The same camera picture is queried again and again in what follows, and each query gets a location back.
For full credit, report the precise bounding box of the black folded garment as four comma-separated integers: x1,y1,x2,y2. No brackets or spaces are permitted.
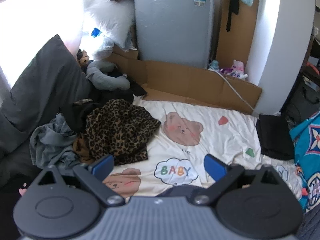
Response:
256,114,295,161

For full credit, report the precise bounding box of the blue patterned storage bag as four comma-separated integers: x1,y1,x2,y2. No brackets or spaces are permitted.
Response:
290,114,319,212

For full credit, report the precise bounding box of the pink detergent bottle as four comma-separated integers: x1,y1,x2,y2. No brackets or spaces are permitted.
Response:
227,60,248,80

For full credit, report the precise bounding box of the white bear print bedsheet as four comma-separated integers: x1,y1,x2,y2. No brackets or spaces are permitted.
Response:
104,100,302,198

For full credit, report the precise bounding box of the dark grey pillow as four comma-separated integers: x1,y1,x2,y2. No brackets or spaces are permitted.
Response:
1,35,90,155

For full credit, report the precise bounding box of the black hanging strap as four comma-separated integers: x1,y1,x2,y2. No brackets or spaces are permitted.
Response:
226,0,241,33

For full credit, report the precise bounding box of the grey crumpled garment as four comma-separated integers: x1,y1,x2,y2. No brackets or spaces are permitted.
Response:
29,113,80,170

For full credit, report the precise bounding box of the brown cardboard sheet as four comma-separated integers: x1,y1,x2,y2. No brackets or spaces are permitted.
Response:
107,51,262,114

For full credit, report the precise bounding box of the grey neck pillow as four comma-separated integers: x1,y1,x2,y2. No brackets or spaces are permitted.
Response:
86,60,130,91

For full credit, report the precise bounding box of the grey washing machine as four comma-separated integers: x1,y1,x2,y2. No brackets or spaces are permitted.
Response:
135,0,214,69

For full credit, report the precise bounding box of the leopard print garment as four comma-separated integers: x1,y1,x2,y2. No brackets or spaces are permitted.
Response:
73,99,161,166

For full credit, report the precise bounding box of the white power cable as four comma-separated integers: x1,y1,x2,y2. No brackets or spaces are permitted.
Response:
208,65,261,114

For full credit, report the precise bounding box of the light blue bottle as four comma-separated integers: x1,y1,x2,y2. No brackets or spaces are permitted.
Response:
208,60,220,72

